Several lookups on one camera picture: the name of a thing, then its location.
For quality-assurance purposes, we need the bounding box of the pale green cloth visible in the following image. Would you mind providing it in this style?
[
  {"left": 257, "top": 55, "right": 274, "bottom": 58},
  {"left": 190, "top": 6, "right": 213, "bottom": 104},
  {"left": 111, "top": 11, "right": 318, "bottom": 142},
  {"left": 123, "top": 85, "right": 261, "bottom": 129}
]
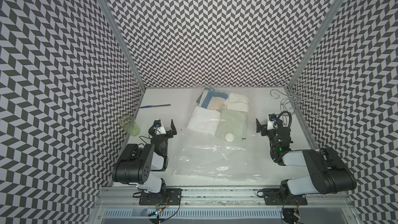
[{"left": 215, "top": 109, "right": 247, "bottom": 142}]

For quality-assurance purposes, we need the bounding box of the white towel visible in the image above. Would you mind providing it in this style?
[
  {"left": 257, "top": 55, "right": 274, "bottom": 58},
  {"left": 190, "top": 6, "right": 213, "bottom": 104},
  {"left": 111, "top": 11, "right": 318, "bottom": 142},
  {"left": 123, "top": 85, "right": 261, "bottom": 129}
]
[
  {"left": 224, "top": 93, "right": 249, "bottom": 113},
  {"left": 187, "top": 106, "right": 221, "bottom": 136}
]

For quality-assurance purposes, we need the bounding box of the clear plastic vacuum bag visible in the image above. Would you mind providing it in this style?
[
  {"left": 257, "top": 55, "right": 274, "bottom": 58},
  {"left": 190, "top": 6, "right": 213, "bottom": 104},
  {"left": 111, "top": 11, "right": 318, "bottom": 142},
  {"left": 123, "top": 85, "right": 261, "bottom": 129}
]
[{"left": 170, "top": 85, "right": 268, "bottom": 183}]

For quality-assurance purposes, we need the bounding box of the blue and cream towel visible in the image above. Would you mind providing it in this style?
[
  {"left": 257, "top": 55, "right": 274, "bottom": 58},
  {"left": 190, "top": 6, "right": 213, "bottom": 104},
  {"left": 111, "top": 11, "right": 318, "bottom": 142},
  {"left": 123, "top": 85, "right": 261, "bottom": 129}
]
[{"left": 196, "top": 88, "right": 229, "bottom": 110}]

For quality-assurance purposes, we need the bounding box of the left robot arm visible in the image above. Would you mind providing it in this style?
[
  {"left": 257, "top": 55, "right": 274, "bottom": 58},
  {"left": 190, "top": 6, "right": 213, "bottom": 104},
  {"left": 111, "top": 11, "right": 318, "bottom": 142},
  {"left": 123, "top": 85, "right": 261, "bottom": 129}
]
[{"left": 112, "top": 119, "right": 177, "bottom": 195}]

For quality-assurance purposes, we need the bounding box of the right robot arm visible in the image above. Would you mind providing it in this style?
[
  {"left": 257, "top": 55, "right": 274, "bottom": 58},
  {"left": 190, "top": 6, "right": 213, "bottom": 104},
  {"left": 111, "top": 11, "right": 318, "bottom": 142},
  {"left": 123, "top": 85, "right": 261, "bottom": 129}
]
[{"left": 256, "top": 115, "right": 357, "bottom": 196}]

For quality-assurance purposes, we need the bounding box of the white vacuum bag valve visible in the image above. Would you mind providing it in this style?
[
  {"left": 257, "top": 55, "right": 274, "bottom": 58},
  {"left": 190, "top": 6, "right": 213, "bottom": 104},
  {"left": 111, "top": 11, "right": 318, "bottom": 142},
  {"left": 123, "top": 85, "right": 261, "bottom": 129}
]
[{"left": 224, "top": 133, "right": 235, "bottom": 142}]

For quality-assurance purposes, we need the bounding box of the purple toothbrush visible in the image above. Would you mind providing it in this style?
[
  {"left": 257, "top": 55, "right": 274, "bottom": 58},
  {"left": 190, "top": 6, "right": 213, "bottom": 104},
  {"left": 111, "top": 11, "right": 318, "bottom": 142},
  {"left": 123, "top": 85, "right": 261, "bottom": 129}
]
[{"left": 140, "top": 104, "right": 171, "bottom": 109}]

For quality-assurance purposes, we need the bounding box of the green plastic cup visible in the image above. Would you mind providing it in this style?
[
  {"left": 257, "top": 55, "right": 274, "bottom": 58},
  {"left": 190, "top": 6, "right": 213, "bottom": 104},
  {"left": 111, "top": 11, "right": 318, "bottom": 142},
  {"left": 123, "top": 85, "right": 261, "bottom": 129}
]
[{"left": 118, "top": 115, "right": 140, "bottom": 136}]

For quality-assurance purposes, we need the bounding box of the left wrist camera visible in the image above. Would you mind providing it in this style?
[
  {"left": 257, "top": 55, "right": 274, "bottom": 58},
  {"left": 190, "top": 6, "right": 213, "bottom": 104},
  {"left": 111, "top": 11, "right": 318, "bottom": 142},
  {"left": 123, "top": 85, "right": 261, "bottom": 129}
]
[{"left": 153, "top": 119, "right": 166, "bottom": 135}]

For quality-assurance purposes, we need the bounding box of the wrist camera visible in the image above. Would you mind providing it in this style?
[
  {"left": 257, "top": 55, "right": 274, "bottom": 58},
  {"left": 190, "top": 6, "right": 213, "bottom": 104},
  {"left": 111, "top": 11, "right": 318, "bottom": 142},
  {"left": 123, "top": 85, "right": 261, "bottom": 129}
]
[
  {"left": 267, "top": 114, "right": 278, "bottom": 130},
  {"left": 153, "top": 119, "right": 166, "bottom": 135}
]

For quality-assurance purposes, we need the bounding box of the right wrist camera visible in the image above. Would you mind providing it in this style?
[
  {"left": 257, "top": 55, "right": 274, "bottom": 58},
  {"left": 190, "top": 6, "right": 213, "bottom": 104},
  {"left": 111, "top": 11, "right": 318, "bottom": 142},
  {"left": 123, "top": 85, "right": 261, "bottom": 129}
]
[{"left": 267, "top": 114, "right": 278, "bottom": 130}]

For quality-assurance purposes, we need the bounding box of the black corrugated right cable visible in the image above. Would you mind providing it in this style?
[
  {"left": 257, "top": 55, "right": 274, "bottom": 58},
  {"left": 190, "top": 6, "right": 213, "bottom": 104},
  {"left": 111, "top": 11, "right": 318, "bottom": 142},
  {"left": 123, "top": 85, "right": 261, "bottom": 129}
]
[{"left": 275, "top": 110, "right": 293, "bottom": 131}]

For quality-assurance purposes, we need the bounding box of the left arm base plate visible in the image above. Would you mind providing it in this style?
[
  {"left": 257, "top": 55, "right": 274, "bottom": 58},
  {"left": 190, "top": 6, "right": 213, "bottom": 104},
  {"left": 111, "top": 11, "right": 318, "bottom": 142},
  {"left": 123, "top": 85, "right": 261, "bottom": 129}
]
[{"left": 139, "top": 188, "right": 182, "bottom": 206}]

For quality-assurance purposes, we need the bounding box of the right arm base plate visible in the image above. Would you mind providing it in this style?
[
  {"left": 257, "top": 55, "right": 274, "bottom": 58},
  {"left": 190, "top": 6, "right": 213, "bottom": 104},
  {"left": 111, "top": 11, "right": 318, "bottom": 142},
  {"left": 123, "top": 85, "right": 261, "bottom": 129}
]
[{"left": 261, "top": 188, "right": 308, "bottom": 206}]

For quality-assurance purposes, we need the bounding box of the aluminium frame rail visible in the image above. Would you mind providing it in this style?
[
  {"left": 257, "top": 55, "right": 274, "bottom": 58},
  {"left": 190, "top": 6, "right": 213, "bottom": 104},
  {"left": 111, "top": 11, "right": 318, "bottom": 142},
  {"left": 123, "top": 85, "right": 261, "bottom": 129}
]
[{"left": 94, "top": 186, "right": 354, "bottom": 208}]

